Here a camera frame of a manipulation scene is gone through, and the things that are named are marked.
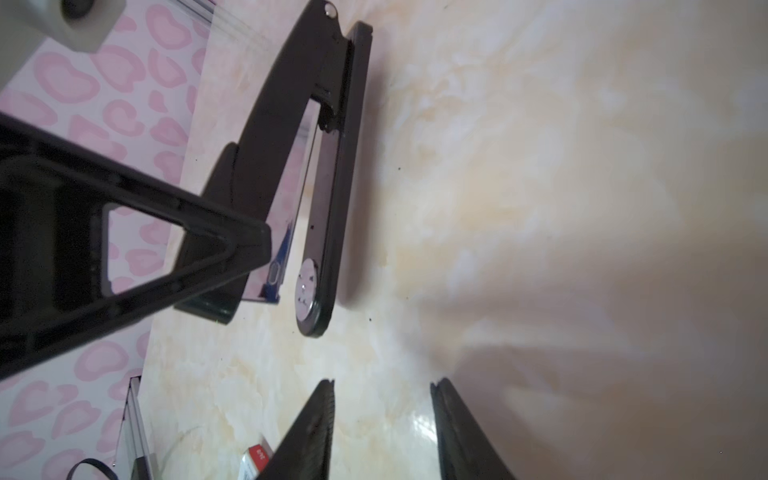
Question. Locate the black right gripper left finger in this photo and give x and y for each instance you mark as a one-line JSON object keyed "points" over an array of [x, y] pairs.
{"points": [[305, 451]]}

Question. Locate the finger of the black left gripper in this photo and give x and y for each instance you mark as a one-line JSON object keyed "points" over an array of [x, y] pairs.
{"points": [[90, 246]]}

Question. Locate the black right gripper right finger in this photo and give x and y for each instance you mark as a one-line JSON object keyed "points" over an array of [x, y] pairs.
{"points": [[464, 451]]}

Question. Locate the red white staple box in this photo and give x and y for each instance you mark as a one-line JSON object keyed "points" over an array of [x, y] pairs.
{"points": [[255, 460]]}

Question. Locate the aluminium front rail frame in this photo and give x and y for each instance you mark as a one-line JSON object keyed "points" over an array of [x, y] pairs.
{"points": [[134, 458]]}

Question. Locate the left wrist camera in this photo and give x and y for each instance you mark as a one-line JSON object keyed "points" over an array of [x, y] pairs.
{"points": [[80, 26]]}

